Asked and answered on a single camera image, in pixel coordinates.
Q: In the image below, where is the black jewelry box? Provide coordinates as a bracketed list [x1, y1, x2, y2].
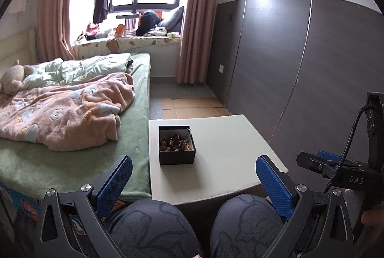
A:
[158, 125, 197, 166]

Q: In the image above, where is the pink fleece blanket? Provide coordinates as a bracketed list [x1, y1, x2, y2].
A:
[1, 72, 135, 151]

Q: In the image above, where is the left pink curtain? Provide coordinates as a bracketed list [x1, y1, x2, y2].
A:
[37, 0, 76, 61]

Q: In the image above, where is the beige padded headboard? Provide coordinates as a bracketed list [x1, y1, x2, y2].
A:
[0, 29, 38, 75]

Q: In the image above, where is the person's leg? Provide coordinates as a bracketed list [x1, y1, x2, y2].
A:
[210, 194, 283, 257]
[109, 199, 203, 257]

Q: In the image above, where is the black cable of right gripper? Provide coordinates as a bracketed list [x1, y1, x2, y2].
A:
[322, 104, 378, 194]

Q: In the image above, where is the grey pillow on sill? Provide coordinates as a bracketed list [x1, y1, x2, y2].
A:
[158, 6, 184, 32]

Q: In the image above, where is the light green quilt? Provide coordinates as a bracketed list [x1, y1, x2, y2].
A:
[21, 53, 133, 90]

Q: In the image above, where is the pink curtain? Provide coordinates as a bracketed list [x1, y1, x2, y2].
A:
[176, 0, 216, 84]
[37, 0, 76, 61]

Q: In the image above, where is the white square table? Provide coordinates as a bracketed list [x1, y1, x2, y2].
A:
[149, 115, 288, 205]

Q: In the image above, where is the patterned window seat cushion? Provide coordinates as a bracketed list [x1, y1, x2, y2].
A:
[72, 35, 181, 59]

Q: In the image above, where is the person's left leg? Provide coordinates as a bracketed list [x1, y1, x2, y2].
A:
[109, 199, 203, 257]

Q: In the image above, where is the person's right hand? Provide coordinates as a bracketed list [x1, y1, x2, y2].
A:
[360, 208, 384, 229]

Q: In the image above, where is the person's right leg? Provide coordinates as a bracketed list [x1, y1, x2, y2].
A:
[210, 194, 283, 257]

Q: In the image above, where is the beige plush toy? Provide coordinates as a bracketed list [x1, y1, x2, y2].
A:
[1, 60, 35, 96]

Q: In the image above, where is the flattened cardboard on floor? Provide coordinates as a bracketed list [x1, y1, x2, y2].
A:
[162, 97, 229, 120]

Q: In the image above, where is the right pink curtain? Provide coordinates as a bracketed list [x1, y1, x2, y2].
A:
[176, 0, 216, 84]

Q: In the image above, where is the thin silver bangle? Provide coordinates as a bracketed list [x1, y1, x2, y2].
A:
[177, 128, 192, 142]

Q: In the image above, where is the black bag on sill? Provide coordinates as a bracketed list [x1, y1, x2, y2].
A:
[135, 10, 161, 36]

